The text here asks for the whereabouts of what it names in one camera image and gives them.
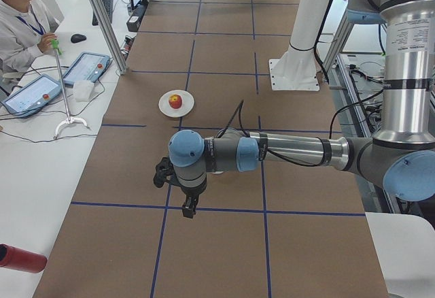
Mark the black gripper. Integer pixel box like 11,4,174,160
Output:
179,184,207,218

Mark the red yellow apple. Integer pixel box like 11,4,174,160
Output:
168,94,183,110

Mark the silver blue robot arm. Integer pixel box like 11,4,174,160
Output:
154,0,434,218

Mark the white round plate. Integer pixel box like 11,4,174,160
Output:
158,90,194,118

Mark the person's right hand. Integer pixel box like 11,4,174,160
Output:
37,33,57,53

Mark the brown paper table mat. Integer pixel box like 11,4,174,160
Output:
35,0,387,297

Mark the white tissue packet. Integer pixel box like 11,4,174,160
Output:
73,80,94,102

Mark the blue teach pendant far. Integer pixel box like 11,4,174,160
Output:
63,52,111,86

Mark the blue teach pendant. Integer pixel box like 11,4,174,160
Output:
1,74,62,118
63,52,111,86

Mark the red cylinder bottle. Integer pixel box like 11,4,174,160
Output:
1,244,48,274

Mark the blue teach pendant near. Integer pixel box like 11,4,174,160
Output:
1,74,62,118

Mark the black power box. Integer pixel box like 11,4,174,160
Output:
126,5,147,33

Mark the black computer mouse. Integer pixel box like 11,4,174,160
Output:
70,33,87,44

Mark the reacher grabber stick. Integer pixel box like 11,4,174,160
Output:
51,39,90,139

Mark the black keyboard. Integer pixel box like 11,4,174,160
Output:
91,0,114,27

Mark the person in grey hoodie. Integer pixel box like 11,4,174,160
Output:
1,0,59,73

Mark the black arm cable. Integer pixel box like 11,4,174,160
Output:
217,99,375,167

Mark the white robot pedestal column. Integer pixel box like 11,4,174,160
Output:
269,0,332,91

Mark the aluminium frame post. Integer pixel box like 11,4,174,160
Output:
89,0,128,75

